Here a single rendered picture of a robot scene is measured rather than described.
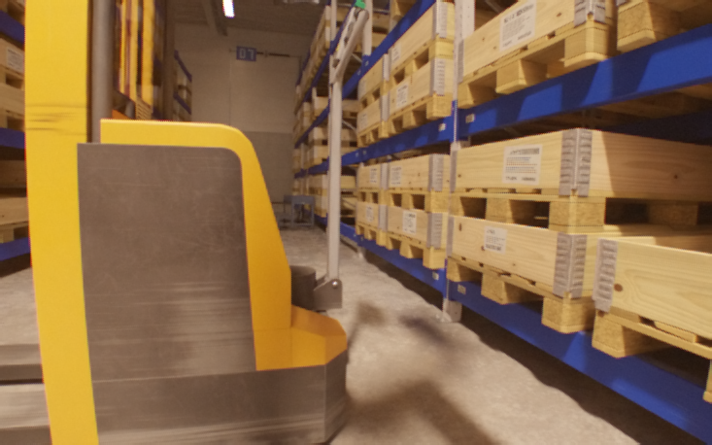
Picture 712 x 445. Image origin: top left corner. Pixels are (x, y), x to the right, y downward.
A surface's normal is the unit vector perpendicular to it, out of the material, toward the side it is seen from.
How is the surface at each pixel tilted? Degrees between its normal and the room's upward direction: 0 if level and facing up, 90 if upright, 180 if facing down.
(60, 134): 90
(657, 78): 90
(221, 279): 90
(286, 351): 90
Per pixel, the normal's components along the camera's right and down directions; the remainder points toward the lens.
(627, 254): -0.97, 0.00
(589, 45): -0.49, 0.07
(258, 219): 0.26, 0.10
